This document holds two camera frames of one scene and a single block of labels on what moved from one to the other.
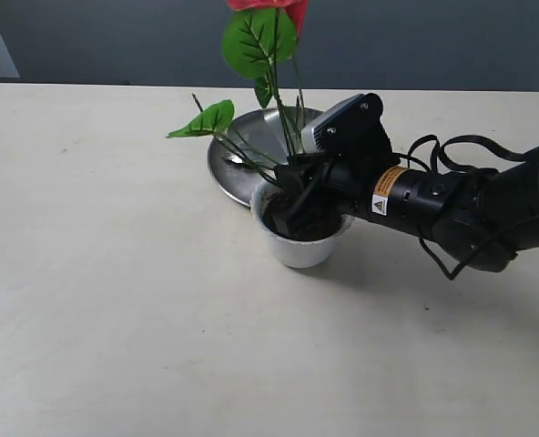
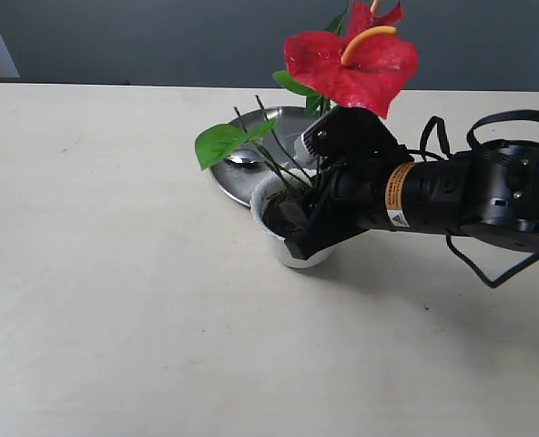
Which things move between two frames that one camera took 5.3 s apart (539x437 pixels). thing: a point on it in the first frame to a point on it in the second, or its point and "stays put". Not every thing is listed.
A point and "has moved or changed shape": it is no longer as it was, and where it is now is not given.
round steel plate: [257, 142] stays put
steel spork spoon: [234, 158] has moved or changed shape
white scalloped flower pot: [319, 225] stays put
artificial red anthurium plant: [259, 41] to [366, 63]
